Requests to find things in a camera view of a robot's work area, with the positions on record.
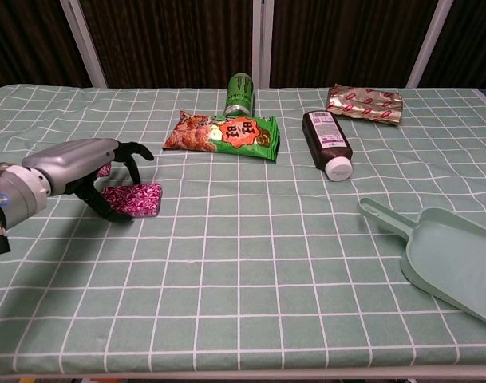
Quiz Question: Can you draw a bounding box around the dark brown curtain panel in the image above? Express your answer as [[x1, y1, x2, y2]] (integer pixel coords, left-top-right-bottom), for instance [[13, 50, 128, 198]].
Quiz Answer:
[[269, 0, 439, 89], [79, 0, 255, 89], [0, 0, 94, 92], [420, 0, 486, 91]]

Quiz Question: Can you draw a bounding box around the brown bottle white cap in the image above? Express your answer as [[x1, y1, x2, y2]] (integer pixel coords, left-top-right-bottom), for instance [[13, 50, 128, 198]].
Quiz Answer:
[[302, 110, 354, 183]]

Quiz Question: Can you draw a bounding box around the gold red foil packet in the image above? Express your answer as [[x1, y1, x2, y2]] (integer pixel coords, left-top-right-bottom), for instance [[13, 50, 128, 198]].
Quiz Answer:
[[326, 82, 404, 127]]

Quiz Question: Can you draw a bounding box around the green energy drink can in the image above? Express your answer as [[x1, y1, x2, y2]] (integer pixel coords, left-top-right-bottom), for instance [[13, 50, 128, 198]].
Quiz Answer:
[[223, 73, 255, 119]]

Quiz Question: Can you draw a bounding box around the green checked tablecloth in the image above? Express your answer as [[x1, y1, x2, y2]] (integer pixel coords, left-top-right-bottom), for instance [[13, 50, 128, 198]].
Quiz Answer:
[[0, 82, 486, 376]]

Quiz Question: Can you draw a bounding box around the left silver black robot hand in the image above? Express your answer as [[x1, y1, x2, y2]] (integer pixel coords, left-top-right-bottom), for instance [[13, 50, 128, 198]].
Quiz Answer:
[[21, 138, 155, 223]]

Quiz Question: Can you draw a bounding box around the mint green plastic dustpan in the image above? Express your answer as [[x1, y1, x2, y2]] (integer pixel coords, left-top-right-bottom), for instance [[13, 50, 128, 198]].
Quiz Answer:
[[357, 197, 486, 328]]

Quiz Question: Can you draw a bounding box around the white metal frame post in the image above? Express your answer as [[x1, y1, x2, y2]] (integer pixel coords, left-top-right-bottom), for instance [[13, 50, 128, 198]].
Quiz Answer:
[[405, 0, 454, 89], [59, 0, 109, 89], [252, 0, 271, 89]]

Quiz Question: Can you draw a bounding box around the orange green snack bag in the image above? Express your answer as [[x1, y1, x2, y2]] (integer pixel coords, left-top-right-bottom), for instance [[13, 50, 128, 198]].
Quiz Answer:
[[161, 109, 280, 164]]

